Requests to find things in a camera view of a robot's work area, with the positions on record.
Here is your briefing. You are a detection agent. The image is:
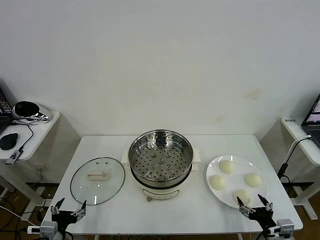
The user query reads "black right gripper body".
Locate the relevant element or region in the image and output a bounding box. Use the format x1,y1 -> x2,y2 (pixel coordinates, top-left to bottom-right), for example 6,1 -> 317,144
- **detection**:
246,207 -> 277,230

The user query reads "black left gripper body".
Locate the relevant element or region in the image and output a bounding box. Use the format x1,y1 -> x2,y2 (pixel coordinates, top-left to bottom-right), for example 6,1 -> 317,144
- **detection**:
51,209 -> 85,231

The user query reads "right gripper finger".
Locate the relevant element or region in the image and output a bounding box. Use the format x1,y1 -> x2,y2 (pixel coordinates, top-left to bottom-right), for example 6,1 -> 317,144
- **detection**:
236,196 -> 256,218
257,193 -> 274,212

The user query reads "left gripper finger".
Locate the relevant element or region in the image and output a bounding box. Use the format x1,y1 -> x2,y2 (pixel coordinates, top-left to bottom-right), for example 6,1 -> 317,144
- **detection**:
71,199 -> 88,217
50,197 -> 66,214

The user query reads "white steamed baozi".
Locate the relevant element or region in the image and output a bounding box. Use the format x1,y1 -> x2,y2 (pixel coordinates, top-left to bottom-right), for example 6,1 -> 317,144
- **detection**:
243,172 -> 263,188
219,159 -> 236,175
232,189 -> 253,206
209,174 -> 226,191

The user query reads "round glass pot lid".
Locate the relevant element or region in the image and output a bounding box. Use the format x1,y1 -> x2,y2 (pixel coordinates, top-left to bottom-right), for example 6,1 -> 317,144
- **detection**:
70,156 -> 126,206

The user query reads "stainless steel steamer basket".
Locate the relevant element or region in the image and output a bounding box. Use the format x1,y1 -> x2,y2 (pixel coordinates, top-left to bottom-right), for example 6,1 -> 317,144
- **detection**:
120,129 -> 202,187

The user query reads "large white round plate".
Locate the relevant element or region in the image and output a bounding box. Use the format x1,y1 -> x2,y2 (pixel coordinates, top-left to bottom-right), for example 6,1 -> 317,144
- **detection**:
205,155 -> 269,210

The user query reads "grey usb hub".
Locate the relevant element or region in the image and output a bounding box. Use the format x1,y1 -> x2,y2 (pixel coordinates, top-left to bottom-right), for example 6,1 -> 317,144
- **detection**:
5,149 -> 22,165

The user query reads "white side table beige panel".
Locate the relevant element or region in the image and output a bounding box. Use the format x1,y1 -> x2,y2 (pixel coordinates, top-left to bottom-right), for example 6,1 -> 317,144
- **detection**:
0,110 -> 82,208

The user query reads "black computer mouse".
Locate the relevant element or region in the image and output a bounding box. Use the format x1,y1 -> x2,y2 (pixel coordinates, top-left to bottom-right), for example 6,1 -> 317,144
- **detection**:
0,132 -> 19,151

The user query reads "cream electric cooking pot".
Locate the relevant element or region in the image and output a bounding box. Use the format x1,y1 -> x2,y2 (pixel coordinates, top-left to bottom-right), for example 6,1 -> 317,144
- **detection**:
123,163 -> 199,202

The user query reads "open black laptop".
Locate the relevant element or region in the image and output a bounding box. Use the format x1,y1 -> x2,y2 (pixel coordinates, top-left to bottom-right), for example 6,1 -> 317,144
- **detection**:
301,93 -> 320,147
0,79 -> 13,135

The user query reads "shiny chrome domed device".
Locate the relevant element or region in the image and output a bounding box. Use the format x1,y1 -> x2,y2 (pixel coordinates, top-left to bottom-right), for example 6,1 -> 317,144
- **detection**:
11,100 -> 52,121

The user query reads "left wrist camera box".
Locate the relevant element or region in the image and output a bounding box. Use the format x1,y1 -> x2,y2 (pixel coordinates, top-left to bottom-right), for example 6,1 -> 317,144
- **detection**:
27,221 -> 59,238

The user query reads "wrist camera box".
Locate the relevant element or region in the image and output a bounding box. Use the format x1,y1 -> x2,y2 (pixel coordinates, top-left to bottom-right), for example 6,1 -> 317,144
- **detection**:
276,219 -> 295,238
27,221 -> 59,238

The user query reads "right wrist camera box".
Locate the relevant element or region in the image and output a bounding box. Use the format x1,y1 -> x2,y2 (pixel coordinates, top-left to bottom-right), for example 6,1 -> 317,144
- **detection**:
276,219 -> 295,238

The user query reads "black power adapter cable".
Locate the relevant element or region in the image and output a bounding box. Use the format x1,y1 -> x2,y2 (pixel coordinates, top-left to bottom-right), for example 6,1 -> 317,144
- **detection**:
276,162 -> 291,198

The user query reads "white floor cable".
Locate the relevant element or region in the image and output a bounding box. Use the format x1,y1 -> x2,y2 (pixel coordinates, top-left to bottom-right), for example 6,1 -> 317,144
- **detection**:
0,205 -> 35,226

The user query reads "black hub cable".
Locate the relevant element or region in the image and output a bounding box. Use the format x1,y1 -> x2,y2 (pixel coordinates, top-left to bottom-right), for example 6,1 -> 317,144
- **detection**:
9,119 -> 34,152

